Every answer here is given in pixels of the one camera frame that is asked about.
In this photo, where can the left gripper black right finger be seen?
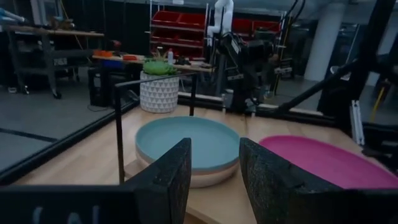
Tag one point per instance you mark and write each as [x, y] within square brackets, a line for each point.
[273, 186]

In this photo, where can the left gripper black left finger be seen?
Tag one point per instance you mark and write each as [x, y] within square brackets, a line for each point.
[164, 186]

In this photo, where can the beige plate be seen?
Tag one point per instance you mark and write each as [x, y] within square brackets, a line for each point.
[214, 177]

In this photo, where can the light blue plate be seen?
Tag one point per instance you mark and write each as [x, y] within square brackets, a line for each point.
[192, 140]

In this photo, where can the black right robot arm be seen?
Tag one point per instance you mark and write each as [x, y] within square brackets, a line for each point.
[245, 68]

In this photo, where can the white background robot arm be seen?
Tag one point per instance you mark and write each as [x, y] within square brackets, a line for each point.
[222, 15]

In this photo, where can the black metal wooden shelf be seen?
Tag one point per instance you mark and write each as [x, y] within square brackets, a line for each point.
[119, 130]

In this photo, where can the pink plate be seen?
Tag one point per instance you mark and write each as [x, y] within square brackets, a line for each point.
[326, 158]

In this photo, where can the white triangle pattern planter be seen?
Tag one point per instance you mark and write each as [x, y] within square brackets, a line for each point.
[159, 93]

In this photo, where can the aluminium extrusion bar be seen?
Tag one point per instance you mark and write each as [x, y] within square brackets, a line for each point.
[357, 123]

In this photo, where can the green plant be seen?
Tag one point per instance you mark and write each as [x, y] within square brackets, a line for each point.
[158, 67]

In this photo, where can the wooden background table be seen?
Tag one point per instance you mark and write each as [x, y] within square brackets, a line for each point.
[192, 66]

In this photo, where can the white bottle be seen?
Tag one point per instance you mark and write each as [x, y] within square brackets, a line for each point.
[170, 56]

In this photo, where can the blue bin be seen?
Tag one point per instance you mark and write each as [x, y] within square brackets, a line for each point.
[112, 64]

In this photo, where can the white pillar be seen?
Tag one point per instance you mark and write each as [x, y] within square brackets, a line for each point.
[325, 43]

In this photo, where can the red bin storage rack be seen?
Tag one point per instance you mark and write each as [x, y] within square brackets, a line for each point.
[178, 31]

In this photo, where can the grey metal workbench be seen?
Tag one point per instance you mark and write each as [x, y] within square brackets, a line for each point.
[46, 46]

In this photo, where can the black metal rig frame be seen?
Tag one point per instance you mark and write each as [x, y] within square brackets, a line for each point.
[370, 46]

